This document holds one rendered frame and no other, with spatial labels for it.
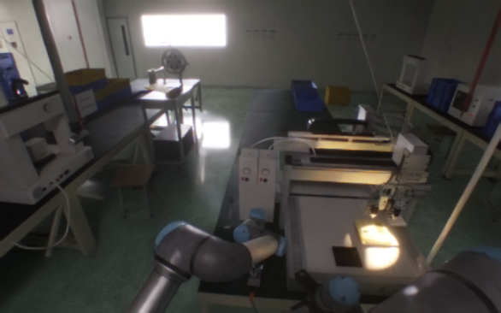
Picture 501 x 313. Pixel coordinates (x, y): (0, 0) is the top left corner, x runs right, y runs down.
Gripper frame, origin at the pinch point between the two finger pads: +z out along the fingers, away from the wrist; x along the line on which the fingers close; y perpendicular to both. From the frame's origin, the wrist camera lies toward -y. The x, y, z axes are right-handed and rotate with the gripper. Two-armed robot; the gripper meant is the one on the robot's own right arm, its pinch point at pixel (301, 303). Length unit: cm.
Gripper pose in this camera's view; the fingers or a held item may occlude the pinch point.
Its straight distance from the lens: 110.2
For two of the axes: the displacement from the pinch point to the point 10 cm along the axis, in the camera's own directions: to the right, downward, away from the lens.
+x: 8.7, -2.7, 4.0
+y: 4.6, 7.4, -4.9
